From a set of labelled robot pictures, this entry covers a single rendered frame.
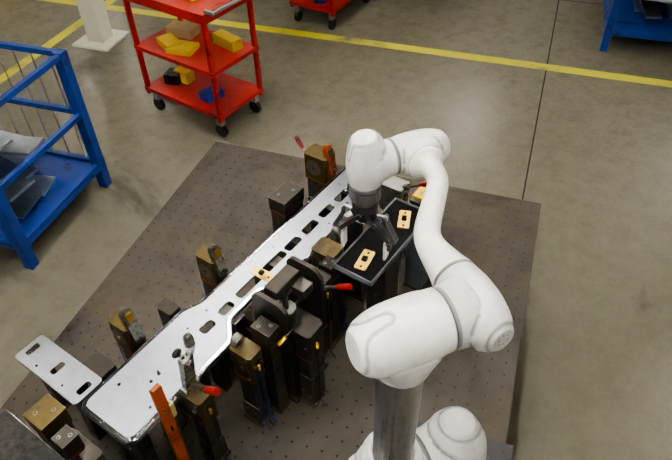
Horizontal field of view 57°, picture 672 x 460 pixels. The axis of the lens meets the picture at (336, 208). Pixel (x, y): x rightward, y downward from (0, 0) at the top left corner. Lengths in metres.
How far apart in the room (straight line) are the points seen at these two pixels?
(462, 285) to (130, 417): 1.04
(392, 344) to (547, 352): 2.14
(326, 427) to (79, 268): 2.09
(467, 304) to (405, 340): 0.14
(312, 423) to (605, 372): 1.62
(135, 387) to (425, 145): 1.06
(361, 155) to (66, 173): 2.86
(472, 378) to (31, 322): 2.32
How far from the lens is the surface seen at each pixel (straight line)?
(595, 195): 4.17
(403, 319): 1.18
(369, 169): 1.62
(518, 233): 2.75
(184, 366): 1.70
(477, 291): 1.25
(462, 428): 1.72
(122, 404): 1.93
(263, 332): 1.82
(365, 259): 1.91
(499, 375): 2.27
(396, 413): 1.40
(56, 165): 4.31
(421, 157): 1.64
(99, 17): 5.95
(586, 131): 4.71
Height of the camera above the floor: 2.56
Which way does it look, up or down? 42 degrees down
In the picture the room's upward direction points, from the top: 2 degrees counter-clockwise
